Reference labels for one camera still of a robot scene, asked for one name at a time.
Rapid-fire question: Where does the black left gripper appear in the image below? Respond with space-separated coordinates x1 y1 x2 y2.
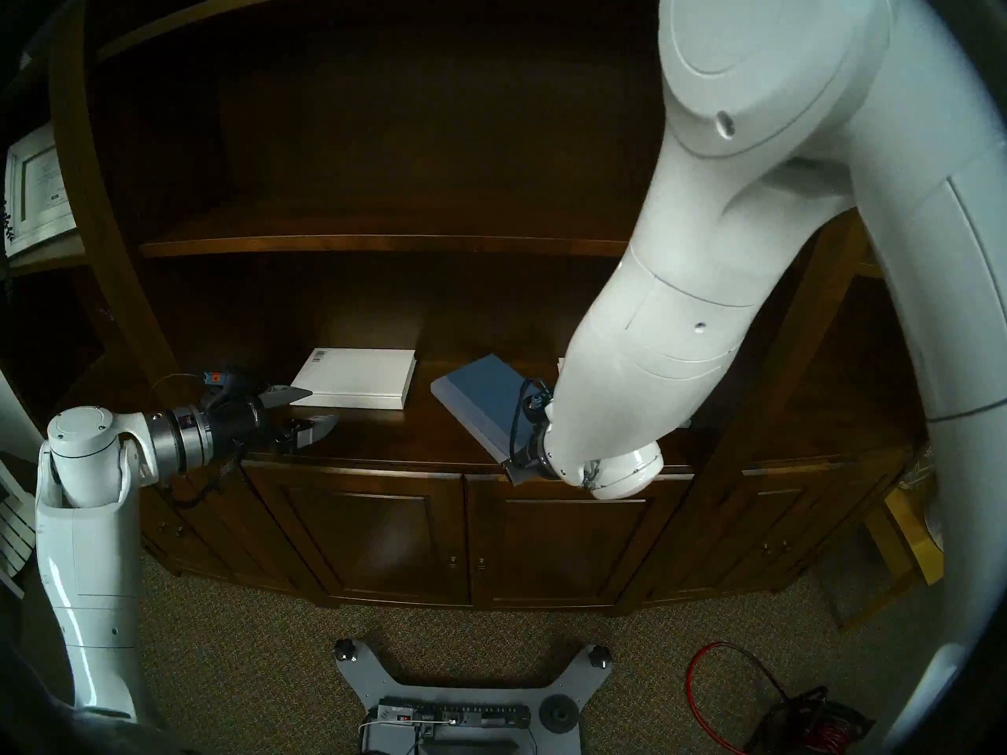
206 384 341 467

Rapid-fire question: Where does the blue hardcover book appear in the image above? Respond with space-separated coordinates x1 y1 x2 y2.
430 354 555 467

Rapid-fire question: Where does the white book with barcode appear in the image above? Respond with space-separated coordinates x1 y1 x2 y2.
290 348 418 411

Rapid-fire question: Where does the grey power strip box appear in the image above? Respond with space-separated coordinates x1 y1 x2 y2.
362 698 544 755

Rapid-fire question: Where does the dark wooden bookshelf cabinet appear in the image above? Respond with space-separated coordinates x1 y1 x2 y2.
0 0 945 613

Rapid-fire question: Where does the white slatted chair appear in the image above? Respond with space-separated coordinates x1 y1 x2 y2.
0 459 40 597

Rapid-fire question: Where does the dark hanging vine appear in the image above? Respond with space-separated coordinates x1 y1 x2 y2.
0 195 17 306

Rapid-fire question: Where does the white framed certificate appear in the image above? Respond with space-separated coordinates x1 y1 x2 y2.
4 124 78 259

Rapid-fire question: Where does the light wooden side table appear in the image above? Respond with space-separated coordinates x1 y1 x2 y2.
838 502 945 632

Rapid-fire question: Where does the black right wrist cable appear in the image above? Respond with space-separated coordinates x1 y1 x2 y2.
509 377 553 467

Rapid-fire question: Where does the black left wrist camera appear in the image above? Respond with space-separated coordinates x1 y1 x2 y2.
201 366 256 407

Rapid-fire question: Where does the thin grey camera cable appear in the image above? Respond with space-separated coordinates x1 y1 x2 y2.
149 374 207 416

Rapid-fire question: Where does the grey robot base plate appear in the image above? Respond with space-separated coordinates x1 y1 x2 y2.
334 638 614 755

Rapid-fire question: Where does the thick red cable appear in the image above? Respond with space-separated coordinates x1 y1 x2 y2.
686 642 791 755

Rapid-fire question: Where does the black and red cable reel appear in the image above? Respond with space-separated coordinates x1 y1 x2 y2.
747 687 878 755

